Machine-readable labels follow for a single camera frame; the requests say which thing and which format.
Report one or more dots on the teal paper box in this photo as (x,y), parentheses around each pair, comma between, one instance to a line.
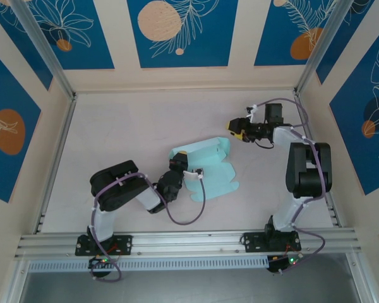
(214,164)

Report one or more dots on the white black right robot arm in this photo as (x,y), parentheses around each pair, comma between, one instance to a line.
(306,170)

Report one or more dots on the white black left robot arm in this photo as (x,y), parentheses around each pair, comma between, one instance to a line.
(120,186)

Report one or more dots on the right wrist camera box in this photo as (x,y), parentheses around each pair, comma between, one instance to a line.
(252,115)

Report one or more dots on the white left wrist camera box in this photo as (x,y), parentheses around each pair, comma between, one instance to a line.
(191,174)

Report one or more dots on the aluminium table side rail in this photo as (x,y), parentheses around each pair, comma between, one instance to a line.
(316,126)
(55,164)

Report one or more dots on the aluminium mounting rail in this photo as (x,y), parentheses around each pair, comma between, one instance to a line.
(189,243)

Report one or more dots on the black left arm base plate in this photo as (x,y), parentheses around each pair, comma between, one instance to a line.
(124,244)

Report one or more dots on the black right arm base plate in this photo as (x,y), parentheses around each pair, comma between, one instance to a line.
(254,242)

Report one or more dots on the aluminium corner post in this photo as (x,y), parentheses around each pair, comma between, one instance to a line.
(319,47)
(41,41)

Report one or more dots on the silver aluminium frame bar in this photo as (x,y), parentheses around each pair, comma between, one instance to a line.
(17,284)
(358,277)

